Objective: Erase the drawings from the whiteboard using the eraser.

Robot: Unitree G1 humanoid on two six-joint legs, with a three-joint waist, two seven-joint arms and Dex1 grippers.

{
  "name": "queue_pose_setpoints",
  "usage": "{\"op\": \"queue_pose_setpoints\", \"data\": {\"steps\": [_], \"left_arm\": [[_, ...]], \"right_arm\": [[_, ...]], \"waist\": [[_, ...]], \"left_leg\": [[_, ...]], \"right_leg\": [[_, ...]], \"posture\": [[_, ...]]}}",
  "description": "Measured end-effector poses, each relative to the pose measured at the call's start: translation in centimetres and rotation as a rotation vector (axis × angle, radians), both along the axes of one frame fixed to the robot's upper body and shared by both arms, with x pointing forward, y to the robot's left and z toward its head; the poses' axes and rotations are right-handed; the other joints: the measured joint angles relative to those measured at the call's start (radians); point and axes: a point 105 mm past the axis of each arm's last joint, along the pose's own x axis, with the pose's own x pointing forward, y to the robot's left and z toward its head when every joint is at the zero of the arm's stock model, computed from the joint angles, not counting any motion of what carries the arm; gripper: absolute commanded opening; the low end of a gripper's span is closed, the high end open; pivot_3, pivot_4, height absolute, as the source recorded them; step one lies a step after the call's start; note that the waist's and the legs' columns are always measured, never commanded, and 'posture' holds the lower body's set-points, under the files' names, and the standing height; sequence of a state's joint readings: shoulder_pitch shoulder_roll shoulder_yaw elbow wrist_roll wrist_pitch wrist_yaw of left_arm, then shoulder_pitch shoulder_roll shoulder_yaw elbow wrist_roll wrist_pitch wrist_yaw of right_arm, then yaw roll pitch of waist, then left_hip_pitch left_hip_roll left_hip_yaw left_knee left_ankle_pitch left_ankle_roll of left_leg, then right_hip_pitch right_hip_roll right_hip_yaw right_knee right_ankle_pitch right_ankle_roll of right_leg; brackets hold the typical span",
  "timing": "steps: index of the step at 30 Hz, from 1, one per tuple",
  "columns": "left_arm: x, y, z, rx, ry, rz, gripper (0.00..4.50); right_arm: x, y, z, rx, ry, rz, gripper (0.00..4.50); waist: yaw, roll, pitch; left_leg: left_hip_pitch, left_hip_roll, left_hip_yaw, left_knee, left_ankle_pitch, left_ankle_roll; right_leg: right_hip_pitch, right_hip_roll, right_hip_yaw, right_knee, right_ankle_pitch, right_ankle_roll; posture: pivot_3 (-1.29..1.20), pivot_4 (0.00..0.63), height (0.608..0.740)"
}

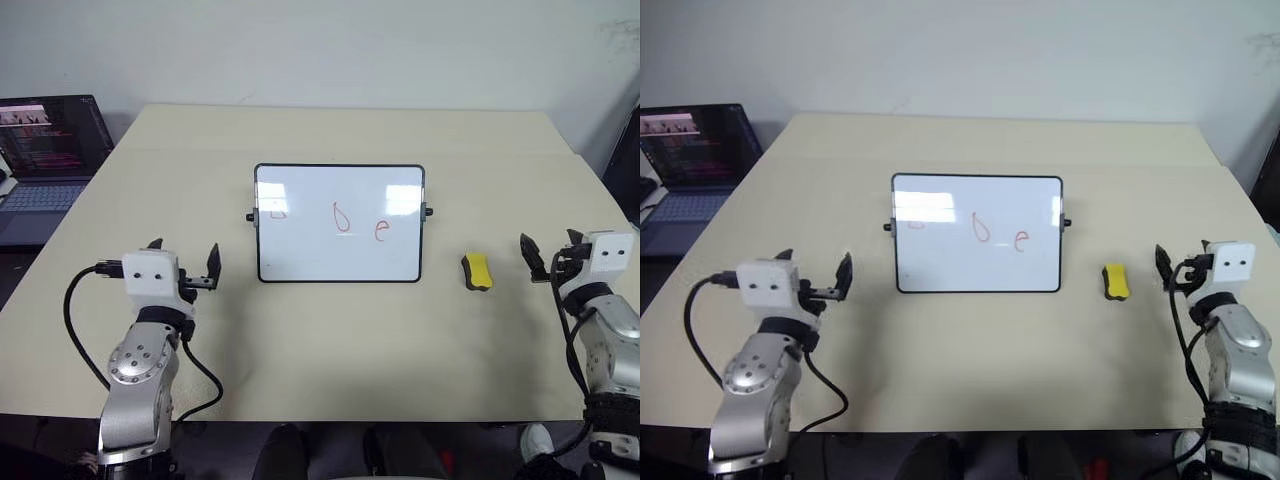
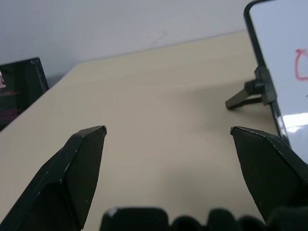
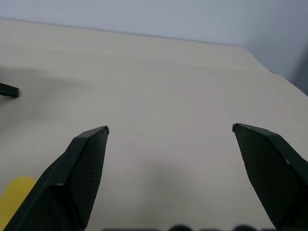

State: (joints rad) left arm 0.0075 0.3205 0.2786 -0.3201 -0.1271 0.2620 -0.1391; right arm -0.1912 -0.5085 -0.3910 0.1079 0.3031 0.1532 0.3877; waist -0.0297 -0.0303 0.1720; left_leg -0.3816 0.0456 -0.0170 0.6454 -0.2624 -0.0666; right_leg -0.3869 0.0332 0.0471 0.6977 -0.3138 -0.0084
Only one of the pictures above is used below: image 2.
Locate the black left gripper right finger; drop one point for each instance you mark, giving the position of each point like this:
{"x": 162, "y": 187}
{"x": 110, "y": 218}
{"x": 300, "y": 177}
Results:
{"x": 269, "y": 173}

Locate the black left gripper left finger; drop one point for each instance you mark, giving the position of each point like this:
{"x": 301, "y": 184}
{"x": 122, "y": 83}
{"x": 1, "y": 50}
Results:
{"x": 65, "y": 178}

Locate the black whiteboard stand leg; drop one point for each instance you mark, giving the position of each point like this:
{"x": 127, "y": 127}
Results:
{"x": 250, "y": 93}

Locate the black-framed whiteboard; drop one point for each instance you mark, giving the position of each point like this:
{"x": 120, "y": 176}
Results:
{"x": 284, "y": 79}

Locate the black printed box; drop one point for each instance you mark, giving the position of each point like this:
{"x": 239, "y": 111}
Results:
{"x": 19, "y": 89}

